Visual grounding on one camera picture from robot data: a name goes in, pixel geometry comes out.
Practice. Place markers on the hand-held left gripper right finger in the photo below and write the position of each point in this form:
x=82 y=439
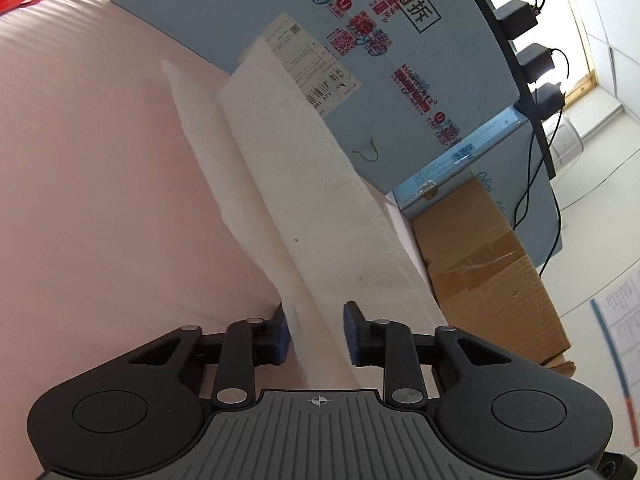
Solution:
x=352 y=335

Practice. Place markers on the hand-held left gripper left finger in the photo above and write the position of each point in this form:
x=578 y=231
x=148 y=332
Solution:
x=281 y=332

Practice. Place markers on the white fabric shopping bag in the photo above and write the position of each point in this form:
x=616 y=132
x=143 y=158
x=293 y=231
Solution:
x=300 y=185

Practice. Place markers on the large brown cardboard box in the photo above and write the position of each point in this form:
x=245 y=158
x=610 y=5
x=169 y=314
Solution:
x=490 y=270

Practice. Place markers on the plain blue carton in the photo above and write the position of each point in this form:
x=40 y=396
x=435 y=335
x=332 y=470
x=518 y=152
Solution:
x=480 y=150

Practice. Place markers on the pink table cloth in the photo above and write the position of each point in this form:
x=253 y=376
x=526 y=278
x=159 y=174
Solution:
x=100 y=185

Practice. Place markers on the black lamp unit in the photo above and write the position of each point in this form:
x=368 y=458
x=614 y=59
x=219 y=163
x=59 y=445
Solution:
x=535 y=60
x=515 y=17
x=542 y=100

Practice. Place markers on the black light rail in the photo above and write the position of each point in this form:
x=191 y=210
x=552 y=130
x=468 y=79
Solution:
x=542 y=145

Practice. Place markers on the blue bordered wall paper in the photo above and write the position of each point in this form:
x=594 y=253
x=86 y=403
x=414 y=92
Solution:
x=622 y=320

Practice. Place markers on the wooden door frame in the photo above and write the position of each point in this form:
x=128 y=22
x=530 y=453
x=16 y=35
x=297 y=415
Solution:
x=580 y=25

